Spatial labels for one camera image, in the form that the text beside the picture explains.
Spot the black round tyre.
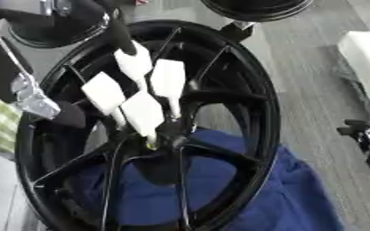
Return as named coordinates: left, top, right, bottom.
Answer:
left=199, top=0, right=317, bottom=23

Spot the white block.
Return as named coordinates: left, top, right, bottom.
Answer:
left=337, top=28, right=370, bottom=123

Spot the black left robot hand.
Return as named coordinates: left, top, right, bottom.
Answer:
left=0, top=0, right=140, bottom=129

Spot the black round rim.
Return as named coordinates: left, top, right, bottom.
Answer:
left=5, top=12, right=115, bottom=50

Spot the black wheel stand bracket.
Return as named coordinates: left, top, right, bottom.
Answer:
left=217, top=20, right=258, bottom=42

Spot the black spoked wheel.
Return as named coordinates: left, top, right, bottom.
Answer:
left=13, top=19, right=283, bottom=231

